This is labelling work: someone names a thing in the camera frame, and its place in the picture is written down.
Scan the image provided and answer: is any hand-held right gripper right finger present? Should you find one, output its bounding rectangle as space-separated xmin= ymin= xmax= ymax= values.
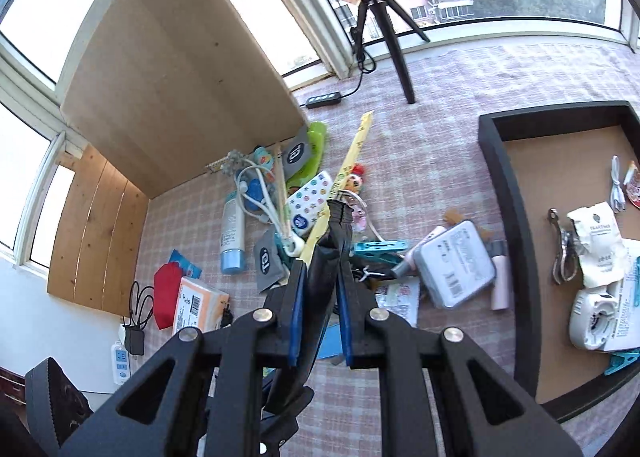
xmin=335 ymin=267 xmax=586 ymax=457

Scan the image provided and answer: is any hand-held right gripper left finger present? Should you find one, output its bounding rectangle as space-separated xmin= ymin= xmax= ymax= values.
xmin=57 ymin=259 xmax=313 ymax=457

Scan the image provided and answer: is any black strap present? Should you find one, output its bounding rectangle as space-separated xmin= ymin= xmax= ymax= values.
xmin=260 ymin=197 xmax=361 ymax=457

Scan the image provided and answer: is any metal nail clipper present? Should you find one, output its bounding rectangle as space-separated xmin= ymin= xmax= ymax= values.
xmin=548 ymin=208 xmax=578 ymax=286

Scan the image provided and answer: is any black box with cardboard bottom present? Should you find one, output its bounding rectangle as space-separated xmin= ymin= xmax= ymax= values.
xmin=477 ymin=101 xmax=640 ymax=425

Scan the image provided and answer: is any light blue clothes peg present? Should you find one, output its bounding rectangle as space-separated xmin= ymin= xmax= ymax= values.
xmin=604 ymin=351 xmax=640 ymax=377

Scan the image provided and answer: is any white USB cable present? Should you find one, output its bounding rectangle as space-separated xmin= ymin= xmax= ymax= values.
xmin=609 ymin=155 xmax=628 ymax=214

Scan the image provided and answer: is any blue card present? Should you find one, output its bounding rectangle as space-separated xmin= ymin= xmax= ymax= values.
xmin=317 ymin=324 xmax=346 ymax=364

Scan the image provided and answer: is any grey sachet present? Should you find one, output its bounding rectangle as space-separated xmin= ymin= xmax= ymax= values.
xmin=281 ymin=126 xmax=312 ymax=178
xmin=252 ymin=239 xmax=288 ymax=294

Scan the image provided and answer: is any printed snack sachet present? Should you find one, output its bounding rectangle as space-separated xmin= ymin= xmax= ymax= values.
xmin=375 ymin=277 xmax=421 ymax=328

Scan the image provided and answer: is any white power strip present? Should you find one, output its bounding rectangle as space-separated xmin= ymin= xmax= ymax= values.
xmin=111 ymin=327 xmax=132 ymax=385

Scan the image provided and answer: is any teal clothes peg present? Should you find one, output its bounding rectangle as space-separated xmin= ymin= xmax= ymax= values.
xmin=354 ymin=238 xmax=410 ymax=263

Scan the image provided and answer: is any black power adapter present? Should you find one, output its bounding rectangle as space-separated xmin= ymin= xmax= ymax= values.
xmin=124 ymin=327 xmax=146 ymax=355

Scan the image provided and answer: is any orange white box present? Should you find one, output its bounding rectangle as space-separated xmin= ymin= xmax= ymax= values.
xmin=172 ymin=277 xmax=230 ymax=335

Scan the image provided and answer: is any white tube with blue cap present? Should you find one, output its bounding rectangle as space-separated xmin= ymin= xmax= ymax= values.
xmin=220 ymin=192 xmax=247 ymax=274

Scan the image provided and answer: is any white dotted tissue pack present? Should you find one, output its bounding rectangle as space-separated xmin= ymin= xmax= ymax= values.
xmin=282 ymin=171 xmax=335 ymax=243

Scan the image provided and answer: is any blue packet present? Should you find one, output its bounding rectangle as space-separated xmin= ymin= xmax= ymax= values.
xmin=167 ymin=249 xmax=203 ymax=278

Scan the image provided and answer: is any pale pink tube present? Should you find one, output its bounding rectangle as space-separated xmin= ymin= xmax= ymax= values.
xmin=490 ymin=239 xmax=512 ymax=312
xmin=391 ymin=226 xmax=448 ymax=278

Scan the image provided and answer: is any red pouch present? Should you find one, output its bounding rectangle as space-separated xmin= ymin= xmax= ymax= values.
xmin=152 ymin=263 xmax=181 ymax=330

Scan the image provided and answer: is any small doll toy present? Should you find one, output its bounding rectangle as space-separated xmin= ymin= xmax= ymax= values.
xmin=345 ymin=164 xmax=368 ymax=194

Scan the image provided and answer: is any brown wooden clothespin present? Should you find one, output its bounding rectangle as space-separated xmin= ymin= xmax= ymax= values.
xmin=444 ymin=208 xmax=493 ymax=240

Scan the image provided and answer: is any grey fluffy strip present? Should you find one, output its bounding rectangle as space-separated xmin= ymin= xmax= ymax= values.
xmin=206 ymin=151 xmax=251 ymax=178

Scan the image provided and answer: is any green tube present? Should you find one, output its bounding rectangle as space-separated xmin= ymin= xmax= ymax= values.
xmin=287 ymin=122 xmax=328 ymax=188

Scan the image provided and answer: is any yellow ruler strip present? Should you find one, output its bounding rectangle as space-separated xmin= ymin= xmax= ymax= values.
xmin=305 ymin=111 xmax=376 ymax=258

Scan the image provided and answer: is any plaid tablecloth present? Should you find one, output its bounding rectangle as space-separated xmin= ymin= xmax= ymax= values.
xmin=135 ymin=39 xmax=640 ymax=457

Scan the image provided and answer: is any white round device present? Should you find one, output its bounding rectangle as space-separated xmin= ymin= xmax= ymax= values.
xmin=568 ymin=287 xmax=626 ymax=353

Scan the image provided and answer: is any black tripod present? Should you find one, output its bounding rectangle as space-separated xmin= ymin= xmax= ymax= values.
xmin=345 ymin=0 xmax=431 ymax=105

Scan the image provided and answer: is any light wooden board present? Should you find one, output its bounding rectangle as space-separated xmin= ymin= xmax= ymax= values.
xmin=60 ymin=0 xmax=312 ymax=198

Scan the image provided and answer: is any white printed paper packet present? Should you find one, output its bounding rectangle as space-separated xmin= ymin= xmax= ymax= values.
xmin=605 ymin=252 xmax=640 ymax=355

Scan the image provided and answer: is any white cord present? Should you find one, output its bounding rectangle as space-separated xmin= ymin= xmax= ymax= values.
xmin=235 ymin=164 xmax=306 ymax=258

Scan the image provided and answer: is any black cable with controller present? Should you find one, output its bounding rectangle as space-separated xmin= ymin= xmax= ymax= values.
xmin=305 ymin=27 xmax=376 ymax=110

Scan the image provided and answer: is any white window frame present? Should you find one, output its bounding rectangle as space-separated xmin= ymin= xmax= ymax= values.
xmin=0 ymin=0 xmax=640 ymax=278

